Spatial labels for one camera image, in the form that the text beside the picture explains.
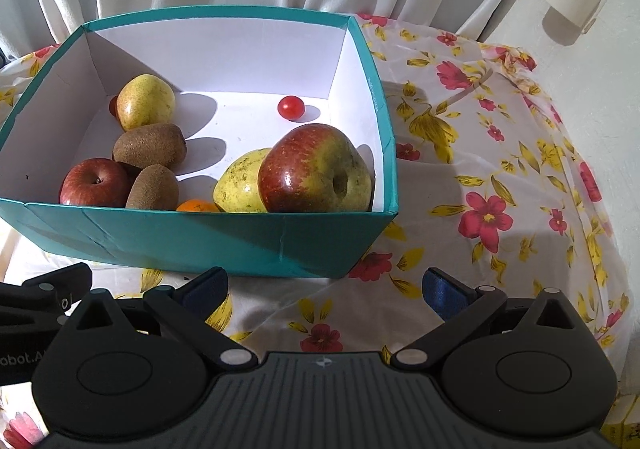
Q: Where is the yellow pear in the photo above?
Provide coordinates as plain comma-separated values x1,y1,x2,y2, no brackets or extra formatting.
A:
213,148,273,214
116,74,177,131

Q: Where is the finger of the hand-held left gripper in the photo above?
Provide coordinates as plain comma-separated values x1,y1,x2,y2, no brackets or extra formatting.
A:
0,263,94,330

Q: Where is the large red-yellow apple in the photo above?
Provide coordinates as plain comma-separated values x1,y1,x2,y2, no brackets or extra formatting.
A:
257,124,373,213

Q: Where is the small red apple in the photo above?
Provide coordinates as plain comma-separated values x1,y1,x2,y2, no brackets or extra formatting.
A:
59,158,132,207

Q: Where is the teal cardboard box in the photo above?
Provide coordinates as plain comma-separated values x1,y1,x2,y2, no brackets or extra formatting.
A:
0,5,399,279

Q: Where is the orange mandarin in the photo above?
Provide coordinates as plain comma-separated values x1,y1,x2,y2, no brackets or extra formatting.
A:
176,199,221,213

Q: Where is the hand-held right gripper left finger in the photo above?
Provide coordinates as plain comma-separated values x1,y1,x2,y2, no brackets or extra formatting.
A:
75,266,258,370

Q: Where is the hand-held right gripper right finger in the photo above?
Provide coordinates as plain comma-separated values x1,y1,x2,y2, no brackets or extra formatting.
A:
392,267,583,370

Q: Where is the floral plastic tablecloth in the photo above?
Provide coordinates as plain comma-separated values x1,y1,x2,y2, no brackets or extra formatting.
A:
0,12,640,449

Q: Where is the brown kiwi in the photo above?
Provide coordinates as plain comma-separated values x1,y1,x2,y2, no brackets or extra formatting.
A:
125,164,180,210
112,123,187,171

